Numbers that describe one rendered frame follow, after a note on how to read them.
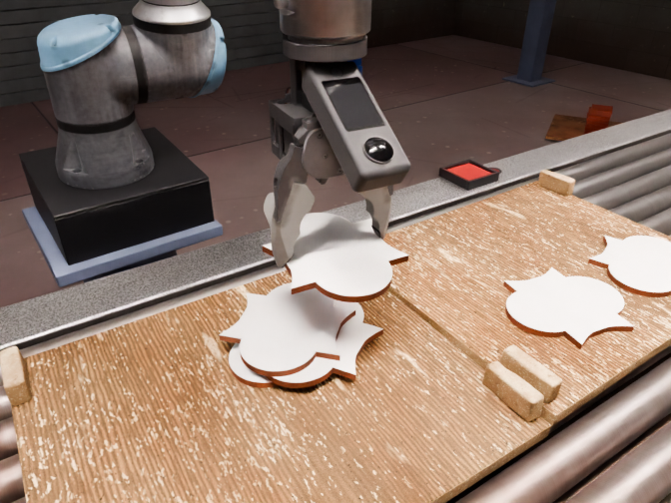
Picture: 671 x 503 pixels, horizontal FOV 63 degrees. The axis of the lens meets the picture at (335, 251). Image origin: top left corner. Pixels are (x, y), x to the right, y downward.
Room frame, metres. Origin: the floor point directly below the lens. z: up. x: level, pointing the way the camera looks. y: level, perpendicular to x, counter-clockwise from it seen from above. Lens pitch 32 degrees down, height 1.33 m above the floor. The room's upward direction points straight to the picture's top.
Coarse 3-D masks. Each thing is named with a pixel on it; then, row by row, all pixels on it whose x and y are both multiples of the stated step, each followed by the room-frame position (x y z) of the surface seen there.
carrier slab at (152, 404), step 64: (192, 320) 0.48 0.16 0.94; (384, 320) 0.48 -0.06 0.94; (64, 384) 0.38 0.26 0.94; (128, 384) 0.38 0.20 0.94; (192, 384) 0.38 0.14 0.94; (320, 384) 0.38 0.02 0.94; (384, 384) 0.38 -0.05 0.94; (448, 384) 0.38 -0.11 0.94; (64, 448) 0.31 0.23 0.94; (128, 448) 0.31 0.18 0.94; (192, 448) 0.31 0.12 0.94; (256, 448) 0.31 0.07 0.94; (320, 448) 0.31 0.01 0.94; (384, 448) 0.31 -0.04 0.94; (448, 448) 0.31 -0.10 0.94; (512, 448) 0.31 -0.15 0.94
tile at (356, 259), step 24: (312, 216) 0.52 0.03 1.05; (336, 216) 0.53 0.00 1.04; (312, 240) 0.48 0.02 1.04; (336, 240) 0.48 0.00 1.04; (360, 240) 0.48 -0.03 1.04; (288, 264) 0.43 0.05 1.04; (312, 264) 0.44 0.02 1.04; (336, 264) 0.44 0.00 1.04; (360, 264) 0.44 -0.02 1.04; (384, 264) 0.44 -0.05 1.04; (336, 288) 0.40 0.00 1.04; (360, 288) 0.40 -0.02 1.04; (384, 288) 0.41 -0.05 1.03
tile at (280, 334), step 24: (288, 288) 0.51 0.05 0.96; (312, 288) 0.51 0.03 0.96; (264, 312) 0.46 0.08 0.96; (288, 312) 0.46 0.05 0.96; (312, 312) 0.46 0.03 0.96; (336, 312) 0.46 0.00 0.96; (240, 336) 0.42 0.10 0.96; (264, 336) 0.42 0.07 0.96; (288, 336) 0.42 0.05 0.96; (312, 336) 0.42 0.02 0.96; (336, 336) 0.43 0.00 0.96; (264, 360) 0.39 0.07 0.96; (288, 360) 0.39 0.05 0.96; (312, 360) 0.39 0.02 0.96
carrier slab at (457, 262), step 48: (528, 192) 0.81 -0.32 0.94; (384, 240) 0.66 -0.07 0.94; (432, 240) 0.66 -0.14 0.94; (480, 240) 0.66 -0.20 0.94; (528, 240) 0.66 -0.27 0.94; (576, 240) 0.66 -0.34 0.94; (432, 288) 0.54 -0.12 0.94; (480, 288) 0.54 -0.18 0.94; (480, 336) 0.45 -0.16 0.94; (528, 336) 0.45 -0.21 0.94; (624, 336) 0.45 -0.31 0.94; (576, 384) 0.38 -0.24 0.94
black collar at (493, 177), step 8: (440, 168) 0.92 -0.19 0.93; (448, 168) 0.93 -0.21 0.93; (480, 168) 0.93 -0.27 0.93; (488, 168) 0.92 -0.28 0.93; (440, 176) 0.92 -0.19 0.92; (448, 176) 0.90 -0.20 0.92; (456, 176) 0.89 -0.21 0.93; (488, 176) 0.89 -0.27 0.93; (496, 176) 0.90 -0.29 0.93; (456, 184) 0.88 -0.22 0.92; (464, 184) 0.87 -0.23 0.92; (472, 184) 0.87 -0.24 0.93; (480, 184) 0.88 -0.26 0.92
